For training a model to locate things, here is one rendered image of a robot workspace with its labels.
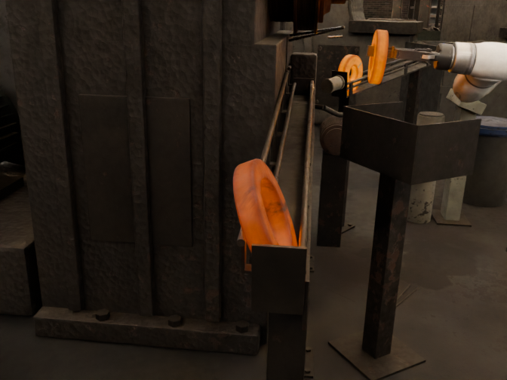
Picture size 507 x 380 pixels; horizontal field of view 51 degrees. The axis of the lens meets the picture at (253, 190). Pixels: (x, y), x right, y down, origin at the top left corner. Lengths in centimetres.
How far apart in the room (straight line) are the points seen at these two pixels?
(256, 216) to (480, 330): 128
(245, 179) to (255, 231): 8
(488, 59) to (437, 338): 84
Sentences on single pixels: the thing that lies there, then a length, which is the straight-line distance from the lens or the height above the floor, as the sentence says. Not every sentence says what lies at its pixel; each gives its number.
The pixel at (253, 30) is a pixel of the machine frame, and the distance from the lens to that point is 136.
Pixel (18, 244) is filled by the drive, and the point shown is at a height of 25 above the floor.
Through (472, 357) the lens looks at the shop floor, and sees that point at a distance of 174.
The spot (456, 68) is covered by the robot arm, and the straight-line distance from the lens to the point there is 164.
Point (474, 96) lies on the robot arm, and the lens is 180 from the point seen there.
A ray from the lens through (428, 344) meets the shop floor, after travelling 175.
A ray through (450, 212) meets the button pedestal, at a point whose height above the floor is 5.
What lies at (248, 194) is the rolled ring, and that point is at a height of 71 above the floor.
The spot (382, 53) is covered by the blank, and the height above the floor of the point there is 84.
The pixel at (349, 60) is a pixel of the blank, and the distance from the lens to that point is 227.
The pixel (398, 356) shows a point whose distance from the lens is 166.
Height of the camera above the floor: 95
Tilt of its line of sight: 19 degrees down
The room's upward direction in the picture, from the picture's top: 1 degrees clockwise
